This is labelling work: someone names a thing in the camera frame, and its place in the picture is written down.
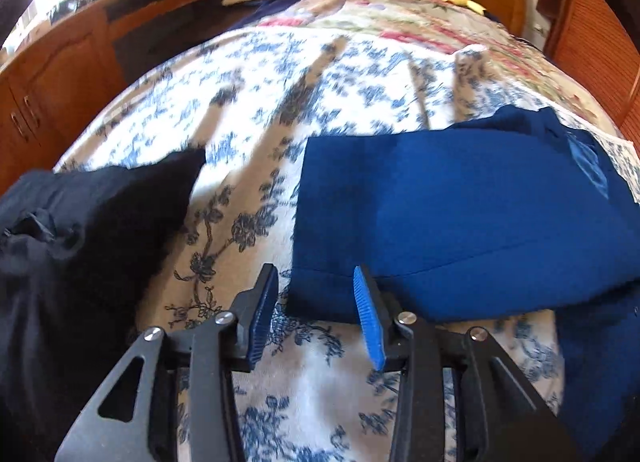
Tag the blue floral white bedsheet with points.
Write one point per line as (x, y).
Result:
(251, 99)

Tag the navy blue suit jacket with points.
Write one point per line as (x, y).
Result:
(504, 215)

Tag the wooden louvered wardrobe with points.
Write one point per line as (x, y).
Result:
(588, 43)

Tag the wooden desk with drawers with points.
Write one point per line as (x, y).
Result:
(53, 88)

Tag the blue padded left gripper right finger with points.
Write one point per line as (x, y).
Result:
(376, 322)

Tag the pink floral quilt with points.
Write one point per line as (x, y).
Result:
(446, 28)

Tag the black garment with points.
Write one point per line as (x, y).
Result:
(78, 250)

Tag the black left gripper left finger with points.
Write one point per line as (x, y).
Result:
(253, 310)

